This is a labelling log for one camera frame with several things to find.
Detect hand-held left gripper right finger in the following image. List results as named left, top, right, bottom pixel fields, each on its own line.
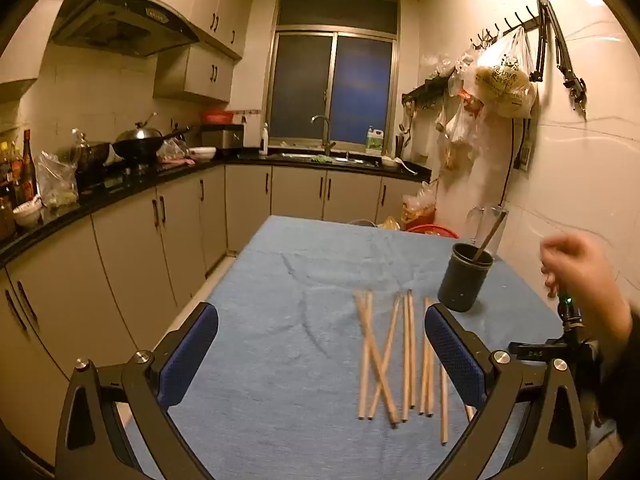
left=424, top=303, right=591, bottom=480

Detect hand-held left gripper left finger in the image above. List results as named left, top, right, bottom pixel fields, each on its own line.
left=55, top=301, right=221, bottom=480

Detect bunch of wooden chopsticks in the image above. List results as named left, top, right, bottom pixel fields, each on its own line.
left=352, top=289, right=476, bottom=446

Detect black chopstick holder cup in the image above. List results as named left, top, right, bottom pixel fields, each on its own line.
left=437, top=242, right=495, bottom=313

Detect single wooden chopstick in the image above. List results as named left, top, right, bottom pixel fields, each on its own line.
left=472, top=211, right=504, bottom=263

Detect person's right forearm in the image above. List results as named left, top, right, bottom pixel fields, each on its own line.
left=592, top=305, right=640, bottom=461

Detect person's right hand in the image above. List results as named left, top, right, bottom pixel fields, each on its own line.
left=541, top=232, right=633, bottom=356

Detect blue table cloth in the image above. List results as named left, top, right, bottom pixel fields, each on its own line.
left=122, top=215, right=566, bottom=480

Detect red plastic basket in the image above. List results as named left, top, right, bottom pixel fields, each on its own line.
left=406, top=223, right=460, bottom=241

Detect clear glass mug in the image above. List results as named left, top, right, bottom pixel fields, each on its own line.
left=466, top=204, right=509, bottom=257

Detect plastic bag in red bin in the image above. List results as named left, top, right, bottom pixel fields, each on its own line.
left=401, top=181, right=439, bottom=227

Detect black kitchen countertop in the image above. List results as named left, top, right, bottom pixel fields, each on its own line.
left=0, top=151, right=432, bottom=267

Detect black gas stove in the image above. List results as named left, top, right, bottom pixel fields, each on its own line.
left=79, top=159, right=162, bottom=192

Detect white ladle bowl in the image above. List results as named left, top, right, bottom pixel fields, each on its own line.
left=381, top=155, right=419, bottom=176

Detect small white bowl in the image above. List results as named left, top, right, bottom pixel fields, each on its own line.
left=12, top=199, right=44, bottom=227

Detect black wok with lid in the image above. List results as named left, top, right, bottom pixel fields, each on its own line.
left=111, top=112, right=194, bottom=165

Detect metal box appliance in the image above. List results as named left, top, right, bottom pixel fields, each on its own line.
left=201, top=124, right=245, bottom=150

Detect clear bag of vegetables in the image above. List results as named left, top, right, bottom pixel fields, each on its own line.
left=37, top=151, right=81, bottom=209

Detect dark cooking pot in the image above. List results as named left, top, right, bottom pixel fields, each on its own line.
left=69, top=129, right=112, bottom=182

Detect hanging clear plastic bags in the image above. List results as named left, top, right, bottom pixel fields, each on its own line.
left=434, top=47, right=485, bottom=172

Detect steel kitchen sink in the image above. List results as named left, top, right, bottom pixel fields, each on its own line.
left=279, top=152, right=367, bottom=166

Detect chrome sink faucet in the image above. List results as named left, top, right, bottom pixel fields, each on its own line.
left=310, top=114, right=337, bottom=157

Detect sliding kitchen window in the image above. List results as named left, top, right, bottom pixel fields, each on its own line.
left=266, top=0, right=402, bottom=150

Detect black range hood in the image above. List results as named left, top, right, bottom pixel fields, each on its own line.
left=52, top=0, right=201, bottom=59

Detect black power cable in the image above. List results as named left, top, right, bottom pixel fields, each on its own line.
left=499, top=117, right=527, bottom=209

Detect black wall rack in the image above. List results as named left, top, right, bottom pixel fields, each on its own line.
left=401, top=76, right=457, bottom=112

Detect small beige wall cabinet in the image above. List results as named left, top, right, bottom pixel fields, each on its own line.
left=154, top=44, right=237, bottom=104

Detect black wall hook rail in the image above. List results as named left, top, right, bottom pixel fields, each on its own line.
left=469, top=6, right=544, bottom=45

